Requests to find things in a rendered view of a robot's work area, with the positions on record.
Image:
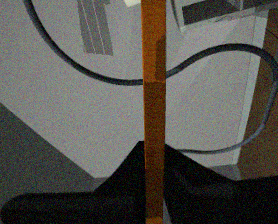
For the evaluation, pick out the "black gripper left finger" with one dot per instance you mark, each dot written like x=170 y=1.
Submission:
x=121 y=199

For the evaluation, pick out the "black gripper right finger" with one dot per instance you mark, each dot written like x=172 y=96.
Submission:
x=194 y=194

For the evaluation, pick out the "grey loop with orange handle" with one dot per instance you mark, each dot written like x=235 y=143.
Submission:
x=153 y=21

